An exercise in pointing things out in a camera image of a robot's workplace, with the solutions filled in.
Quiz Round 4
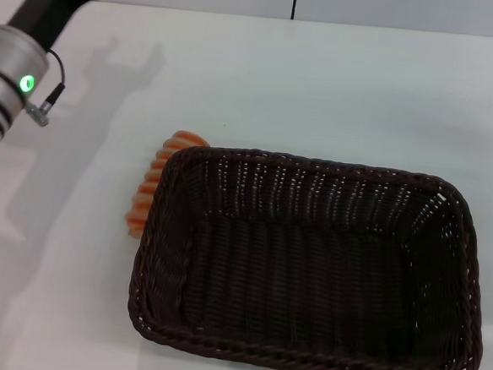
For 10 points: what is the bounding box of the dark brown woven basket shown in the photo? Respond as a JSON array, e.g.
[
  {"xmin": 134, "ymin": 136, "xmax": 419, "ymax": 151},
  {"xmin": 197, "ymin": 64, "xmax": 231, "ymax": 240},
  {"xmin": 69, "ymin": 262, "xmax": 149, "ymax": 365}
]
[{"xmin": 122, "ymin": 140, "xmax": 493, "ymax": 370}]

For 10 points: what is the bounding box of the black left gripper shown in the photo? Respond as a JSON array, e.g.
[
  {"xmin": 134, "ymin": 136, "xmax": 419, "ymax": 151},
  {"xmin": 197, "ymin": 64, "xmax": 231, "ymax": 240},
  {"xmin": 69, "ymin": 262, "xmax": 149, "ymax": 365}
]
[{"xmin": 4, "ymin": 0, "xmax": 117, "ymax": 57}]

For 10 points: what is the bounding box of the orange striped bread loaf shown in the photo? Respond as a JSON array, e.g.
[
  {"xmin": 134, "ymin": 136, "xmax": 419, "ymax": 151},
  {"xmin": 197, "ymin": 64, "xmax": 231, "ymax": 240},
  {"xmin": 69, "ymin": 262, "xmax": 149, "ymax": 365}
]
[{"xmin": 123, "ymin": 126, "xmax": 211, "ymax": 244}]

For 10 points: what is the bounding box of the black cable with metal plug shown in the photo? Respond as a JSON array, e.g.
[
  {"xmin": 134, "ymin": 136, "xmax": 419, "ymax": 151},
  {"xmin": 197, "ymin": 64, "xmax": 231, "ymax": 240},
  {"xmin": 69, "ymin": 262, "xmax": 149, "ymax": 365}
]
[{"xmin": 23, "ymin": 47, "xmax": 70, "ymax": 130}]

